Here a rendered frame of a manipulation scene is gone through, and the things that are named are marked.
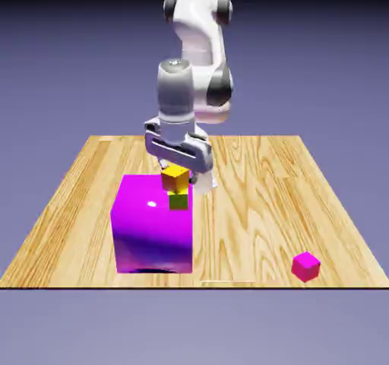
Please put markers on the small orange cube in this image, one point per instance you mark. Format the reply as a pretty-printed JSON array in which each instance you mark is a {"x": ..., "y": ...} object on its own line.
[{"x": 174, "y": 179}]

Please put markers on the large magenta box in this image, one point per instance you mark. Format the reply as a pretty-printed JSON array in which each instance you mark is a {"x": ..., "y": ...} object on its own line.
[{"x": 152, "y": 228}]

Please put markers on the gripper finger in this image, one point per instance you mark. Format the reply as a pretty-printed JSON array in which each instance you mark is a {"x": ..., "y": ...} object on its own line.
[
  {"x": 163, "y": 163},
  {"x": 193, "y": 177}
]

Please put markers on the small pink cube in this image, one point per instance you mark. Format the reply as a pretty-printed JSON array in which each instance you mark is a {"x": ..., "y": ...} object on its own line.
[{"x": 305, "y": 266}]

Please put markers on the small green cube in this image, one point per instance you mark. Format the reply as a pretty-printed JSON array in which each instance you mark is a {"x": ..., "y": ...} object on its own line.
[{"x": 178, "y": 201}]

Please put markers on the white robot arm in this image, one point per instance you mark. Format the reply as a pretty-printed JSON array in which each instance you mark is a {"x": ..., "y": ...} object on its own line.
[{"x": 199, "y": 36}]

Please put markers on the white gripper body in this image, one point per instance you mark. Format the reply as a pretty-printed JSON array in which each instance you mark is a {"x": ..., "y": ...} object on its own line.
[{"x": 179, "y": 152}]

